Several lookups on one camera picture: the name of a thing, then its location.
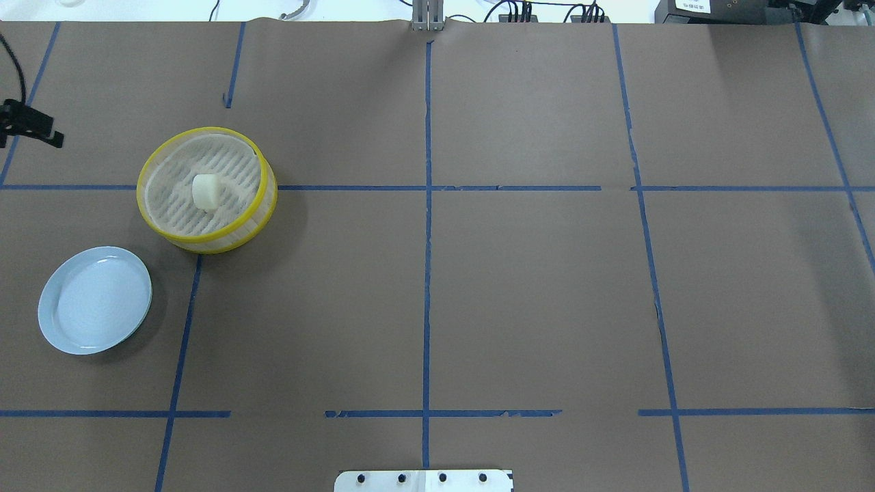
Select light blue plate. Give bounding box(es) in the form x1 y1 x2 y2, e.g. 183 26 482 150
37 246 152 355

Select white steamed bun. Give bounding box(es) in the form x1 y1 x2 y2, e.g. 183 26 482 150
191 174 222 212

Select black cable plugs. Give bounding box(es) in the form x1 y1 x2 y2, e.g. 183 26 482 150
483 1 537 24
563 2 610 24

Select black cable plugs left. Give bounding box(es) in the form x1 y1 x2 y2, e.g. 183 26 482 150
483 1 537 24

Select black cable plugs right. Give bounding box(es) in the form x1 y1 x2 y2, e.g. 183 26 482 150
563 2 610 24

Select black box with label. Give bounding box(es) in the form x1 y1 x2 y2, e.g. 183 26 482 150
654 1 798 25

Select yellow bamboo steamer basket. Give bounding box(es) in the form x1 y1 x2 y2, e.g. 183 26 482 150
135 126 278 254

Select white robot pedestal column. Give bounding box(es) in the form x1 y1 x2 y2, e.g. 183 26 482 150
334 468 515 491

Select aluminium frame post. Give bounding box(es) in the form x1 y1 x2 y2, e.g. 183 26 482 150
407 0 446 31

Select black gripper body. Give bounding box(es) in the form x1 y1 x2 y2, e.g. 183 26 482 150
0 99 33 148

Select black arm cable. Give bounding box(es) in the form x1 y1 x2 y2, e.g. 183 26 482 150
0 33 28 107

